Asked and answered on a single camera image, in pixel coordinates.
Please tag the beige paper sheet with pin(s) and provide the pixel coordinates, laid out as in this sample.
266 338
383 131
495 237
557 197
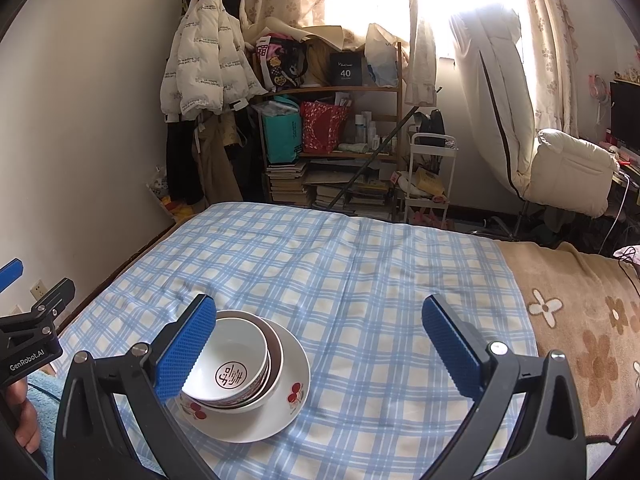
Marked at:
325 35

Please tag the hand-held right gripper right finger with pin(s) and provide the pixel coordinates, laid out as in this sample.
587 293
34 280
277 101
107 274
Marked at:
455 355

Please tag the white metal cart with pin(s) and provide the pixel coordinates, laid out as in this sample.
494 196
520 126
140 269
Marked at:
430 136

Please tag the large cherry print plate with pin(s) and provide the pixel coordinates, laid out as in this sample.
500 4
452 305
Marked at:
240 438

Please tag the patterned plastic bag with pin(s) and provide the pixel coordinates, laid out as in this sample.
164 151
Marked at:
162 185

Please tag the black hanging garment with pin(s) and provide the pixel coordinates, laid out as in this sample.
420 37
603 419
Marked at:
182 160

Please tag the teal shopping bag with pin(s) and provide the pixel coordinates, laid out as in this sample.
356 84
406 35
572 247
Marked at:
282 135

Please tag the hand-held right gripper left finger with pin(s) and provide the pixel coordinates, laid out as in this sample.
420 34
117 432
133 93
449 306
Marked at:
182 355

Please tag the stack of books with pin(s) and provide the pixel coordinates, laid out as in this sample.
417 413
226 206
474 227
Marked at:
287 182
360 200

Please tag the black box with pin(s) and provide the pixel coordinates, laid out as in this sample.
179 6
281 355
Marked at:
347 65

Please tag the black rod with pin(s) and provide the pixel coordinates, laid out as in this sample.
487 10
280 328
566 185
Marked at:
375 155

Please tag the yellow packet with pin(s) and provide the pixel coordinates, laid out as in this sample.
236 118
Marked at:
427 182

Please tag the black monitor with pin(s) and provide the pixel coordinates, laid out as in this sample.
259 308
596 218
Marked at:
625 115

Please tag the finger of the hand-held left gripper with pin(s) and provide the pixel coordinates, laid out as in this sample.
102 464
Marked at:
50 302
11 272

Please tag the person's left hand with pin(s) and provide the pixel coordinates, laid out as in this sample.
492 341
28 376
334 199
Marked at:
25 415

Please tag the red patterned bowl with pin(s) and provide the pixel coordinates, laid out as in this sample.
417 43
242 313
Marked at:
271 371

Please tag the white plastic bag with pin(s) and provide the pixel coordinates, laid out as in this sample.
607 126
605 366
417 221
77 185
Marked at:
382 50

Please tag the beige hanging coat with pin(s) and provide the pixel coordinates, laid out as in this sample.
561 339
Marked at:
215 170

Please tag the light blue towel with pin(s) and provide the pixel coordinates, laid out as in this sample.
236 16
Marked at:
47 387

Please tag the white wall socket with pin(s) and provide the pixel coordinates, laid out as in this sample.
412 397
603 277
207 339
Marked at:
37 289

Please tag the cream padded chair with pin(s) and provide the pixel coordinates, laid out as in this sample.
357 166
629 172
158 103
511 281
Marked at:
570 170

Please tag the white puffer jacket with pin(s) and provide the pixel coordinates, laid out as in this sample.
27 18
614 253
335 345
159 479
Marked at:
205 50

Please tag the pink and black bag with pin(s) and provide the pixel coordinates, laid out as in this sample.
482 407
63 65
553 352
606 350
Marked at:
282 65

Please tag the white bottle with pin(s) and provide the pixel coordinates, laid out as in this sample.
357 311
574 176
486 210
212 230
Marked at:
360 129
372 131

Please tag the bowl with red emblem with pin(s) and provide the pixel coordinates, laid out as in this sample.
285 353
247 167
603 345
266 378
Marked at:
230 355

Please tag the plain white bowl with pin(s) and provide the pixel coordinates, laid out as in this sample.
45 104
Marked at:
279 360

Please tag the wooden shelf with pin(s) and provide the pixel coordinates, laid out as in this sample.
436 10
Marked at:
350 88

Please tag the red patterned bag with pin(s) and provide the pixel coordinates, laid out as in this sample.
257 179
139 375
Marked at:
322 127

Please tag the blue plaid cloth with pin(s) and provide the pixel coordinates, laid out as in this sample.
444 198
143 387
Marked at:
375 335

